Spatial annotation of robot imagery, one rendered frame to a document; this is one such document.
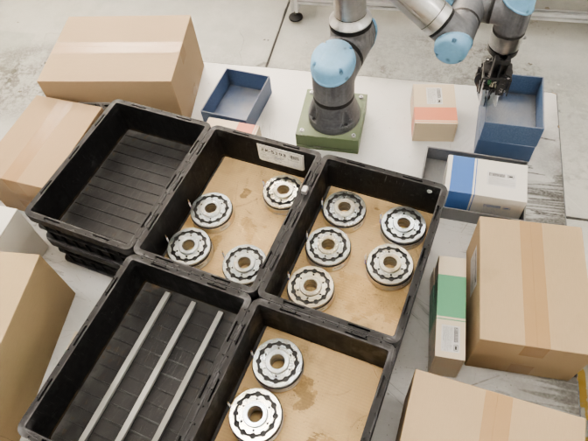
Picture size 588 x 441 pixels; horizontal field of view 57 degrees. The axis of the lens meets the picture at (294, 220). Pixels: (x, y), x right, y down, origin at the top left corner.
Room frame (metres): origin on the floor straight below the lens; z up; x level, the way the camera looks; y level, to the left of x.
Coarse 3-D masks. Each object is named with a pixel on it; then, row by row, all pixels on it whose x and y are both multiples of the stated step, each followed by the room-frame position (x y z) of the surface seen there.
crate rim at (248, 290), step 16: (224, 128) 0.96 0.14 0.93; (272, 144) 0.89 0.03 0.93; (288, 144) 0.88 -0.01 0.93; (192, 160) 0.87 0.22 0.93; (160, 208) 0.74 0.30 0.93; (288, 224) 0.65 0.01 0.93; (144, 240) 0.66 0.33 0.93; (144, 256) 0.61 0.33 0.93; (160, 256) 0.61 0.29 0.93; (272, 256) 0.57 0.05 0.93; (192, 272) 0.56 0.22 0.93; (208, 272) 0.55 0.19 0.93; (240, 288) 0.51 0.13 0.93; (256, 288) 0.50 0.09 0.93
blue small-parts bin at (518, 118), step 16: (512, 80) 1.11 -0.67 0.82; (528, 80) 1.09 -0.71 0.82; (512, 96) 1.09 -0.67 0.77; (528, 96) 1.08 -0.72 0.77; (496, 112) 1.04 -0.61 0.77; (512, 112) 1.03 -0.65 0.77; (528, 112) 1.02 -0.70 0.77; (480, 128) 0.98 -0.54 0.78; (496, 128) 0.94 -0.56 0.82; (512, 128) 0.92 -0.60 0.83; (528, 128) 0.91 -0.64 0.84; (544, 128) 0.90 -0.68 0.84; (528, 144) 0.91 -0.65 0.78
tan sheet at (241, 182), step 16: (224, 160) 0.94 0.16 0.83; (240, 160) 0.93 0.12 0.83; (224, 176) 0.89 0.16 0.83; (240, 176) 0.88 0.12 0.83; (256, 176) 0.87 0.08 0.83; (272, 176) 0.87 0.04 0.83; (208, 192) 0.84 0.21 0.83; (224, 192) 0.83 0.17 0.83; (240, 192) 0.83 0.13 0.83; (256, 192) 0.82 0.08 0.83; (240, 208) 0.78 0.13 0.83; (256, 208) 0.77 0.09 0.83; (192, 224) 0.75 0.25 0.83; (240, 224) 0.73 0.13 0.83; (256, 224) 0.73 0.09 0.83; (272, 224) 0.72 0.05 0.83; (224, 240) 0.69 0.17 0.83; (240, 240) 0.69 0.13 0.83; (256, 240) 0.68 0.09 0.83; (272, 240) 0.68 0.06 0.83
